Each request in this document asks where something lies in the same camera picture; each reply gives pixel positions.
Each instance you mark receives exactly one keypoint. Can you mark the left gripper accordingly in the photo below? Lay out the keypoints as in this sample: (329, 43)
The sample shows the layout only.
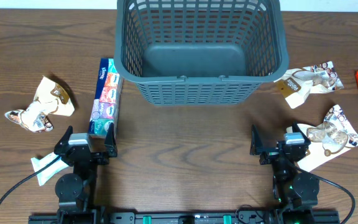
(110, 149)

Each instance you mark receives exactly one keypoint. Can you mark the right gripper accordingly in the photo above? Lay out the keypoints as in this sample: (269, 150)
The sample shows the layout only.
(274, 156)

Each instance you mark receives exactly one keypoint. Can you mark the Kleenex tissue multipack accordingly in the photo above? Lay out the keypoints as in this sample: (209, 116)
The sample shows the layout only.
(105, 109)

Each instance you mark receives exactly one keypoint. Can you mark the cream snack bag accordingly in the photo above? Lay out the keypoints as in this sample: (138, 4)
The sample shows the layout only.
(49, 98)
(332, 138)
(298, 83)

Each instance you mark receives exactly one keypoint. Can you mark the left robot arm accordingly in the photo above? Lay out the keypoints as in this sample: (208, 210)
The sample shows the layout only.
(75, 191)

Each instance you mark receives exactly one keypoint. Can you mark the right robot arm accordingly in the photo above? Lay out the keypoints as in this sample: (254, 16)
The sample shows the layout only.
(297, 191)

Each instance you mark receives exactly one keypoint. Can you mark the white light-blue small packet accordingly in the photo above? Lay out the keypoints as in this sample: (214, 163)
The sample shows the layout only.
(50, 171)

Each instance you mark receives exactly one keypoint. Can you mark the crumpled cream snack bag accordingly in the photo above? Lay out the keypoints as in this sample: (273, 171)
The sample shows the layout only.
(49, 98)

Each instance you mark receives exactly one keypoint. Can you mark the grey plastic lattice basket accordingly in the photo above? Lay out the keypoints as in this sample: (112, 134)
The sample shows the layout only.
(199, 52)

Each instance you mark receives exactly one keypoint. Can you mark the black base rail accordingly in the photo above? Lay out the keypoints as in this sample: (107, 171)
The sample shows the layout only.
(239, 217)

